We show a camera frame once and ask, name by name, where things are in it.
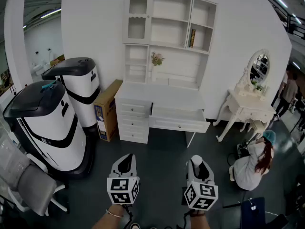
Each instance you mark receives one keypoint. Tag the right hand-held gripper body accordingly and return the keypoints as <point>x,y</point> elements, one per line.
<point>202,195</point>

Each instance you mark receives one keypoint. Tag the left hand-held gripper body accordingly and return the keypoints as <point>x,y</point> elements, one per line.
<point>124,191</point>

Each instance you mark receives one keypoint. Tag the wide white desk drawer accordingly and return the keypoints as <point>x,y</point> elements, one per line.
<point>178,118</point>

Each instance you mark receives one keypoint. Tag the person's left forearm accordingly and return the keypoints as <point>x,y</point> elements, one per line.
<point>104,219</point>

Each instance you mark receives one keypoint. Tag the person's right forearm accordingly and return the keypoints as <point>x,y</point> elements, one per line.
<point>200,222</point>

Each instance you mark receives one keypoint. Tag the narrow white desk drawer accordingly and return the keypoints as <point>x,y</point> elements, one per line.
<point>132,123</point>
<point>133,108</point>
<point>132,135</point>

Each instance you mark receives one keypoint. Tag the person's left shoe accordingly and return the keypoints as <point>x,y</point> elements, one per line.
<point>135,226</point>

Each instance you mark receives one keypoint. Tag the white charger block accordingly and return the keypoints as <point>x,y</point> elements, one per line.
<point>253,207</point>

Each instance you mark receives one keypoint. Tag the dark blue case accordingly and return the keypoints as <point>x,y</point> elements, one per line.
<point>252,219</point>

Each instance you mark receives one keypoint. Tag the black equipment bag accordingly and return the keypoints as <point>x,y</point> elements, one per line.
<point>243,149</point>

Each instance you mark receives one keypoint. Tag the brown cardboard box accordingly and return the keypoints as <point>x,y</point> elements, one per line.
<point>107,108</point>

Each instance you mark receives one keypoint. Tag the grey padded chair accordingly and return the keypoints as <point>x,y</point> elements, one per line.
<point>35,190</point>

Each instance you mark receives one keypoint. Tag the white black wheeled robot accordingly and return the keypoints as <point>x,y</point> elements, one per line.
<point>81,85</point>
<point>47,128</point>

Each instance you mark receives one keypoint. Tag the cream carved vanity table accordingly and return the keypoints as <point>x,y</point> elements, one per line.
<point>250,106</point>

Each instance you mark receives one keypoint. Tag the white desk with hutch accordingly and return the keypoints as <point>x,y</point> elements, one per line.
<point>159,92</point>

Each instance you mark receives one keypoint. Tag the white vase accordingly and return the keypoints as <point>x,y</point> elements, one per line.
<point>154,73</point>

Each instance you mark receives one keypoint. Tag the small green potted plant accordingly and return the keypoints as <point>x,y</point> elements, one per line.
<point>258,87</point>

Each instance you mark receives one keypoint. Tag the pink flower bouquet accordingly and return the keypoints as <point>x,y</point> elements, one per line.
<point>157,58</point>

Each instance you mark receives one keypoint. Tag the cream oval framed mirror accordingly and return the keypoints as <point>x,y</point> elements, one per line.
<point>259,67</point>

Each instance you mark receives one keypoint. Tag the brown gold spine book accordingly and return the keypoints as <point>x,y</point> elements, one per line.
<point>192,38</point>

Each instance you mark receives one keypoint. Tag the white arched glass cabinet door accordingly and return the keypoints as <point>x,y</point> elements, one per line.
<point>137,18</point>

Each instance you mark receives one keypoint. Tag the ceiling light tube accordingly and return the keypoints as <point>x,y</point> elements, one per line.
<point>50,13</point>
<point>280,1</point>
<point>297,20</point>

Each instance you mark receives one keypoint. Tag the black metal railing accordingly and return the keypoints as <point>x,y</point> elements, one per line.
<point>289,20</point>

